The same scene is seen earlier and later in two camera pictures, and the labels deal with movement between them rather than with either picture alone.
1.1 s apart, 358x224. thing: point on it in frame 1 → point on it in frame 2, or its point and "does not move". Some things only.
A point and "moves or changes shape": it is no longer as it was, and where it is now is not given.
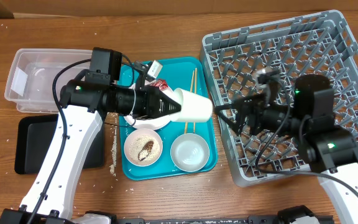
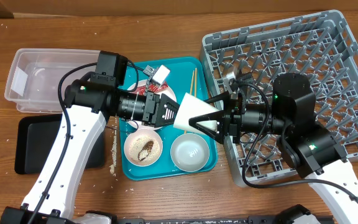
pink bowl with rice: [143, 147] does not move
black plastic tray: [34, 133] does not move
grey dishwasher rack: [317, 43] does not move
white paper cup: [194, 108] moves or changes shape
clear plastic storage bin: [29, 83] does not move
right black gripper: [250, 104] → [230, 122]
